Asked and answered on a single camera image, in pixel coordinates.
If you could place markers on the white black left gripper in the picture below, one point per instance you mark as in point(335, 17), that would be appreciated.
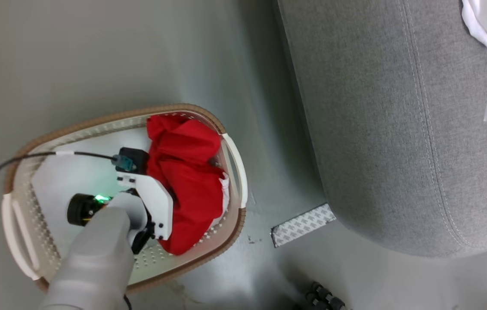
point(157, 206)

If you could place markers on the red garment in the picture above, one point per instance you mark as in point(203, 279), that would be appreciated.
point(187, 172)

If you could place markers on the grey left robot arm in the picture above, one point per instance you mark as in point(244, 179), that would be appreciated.
point(92, 258)

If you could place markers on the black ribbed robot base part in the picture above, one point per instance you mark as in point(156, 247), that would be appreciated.
point(323, 297)

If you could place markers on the grey fabric sofa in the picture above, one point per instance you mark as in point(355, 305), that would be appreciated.
point(376, 129)

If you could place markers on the white woven-rim laundry basket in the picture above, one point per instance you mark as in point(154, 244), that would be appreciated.
point(75, 172)

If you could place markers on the grey patterned floor tape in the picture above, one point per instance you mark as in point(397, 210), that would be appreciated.
point(303, 224)

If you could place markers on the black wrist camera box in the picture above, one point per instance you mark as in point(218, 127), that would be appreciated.
point(133, 159)

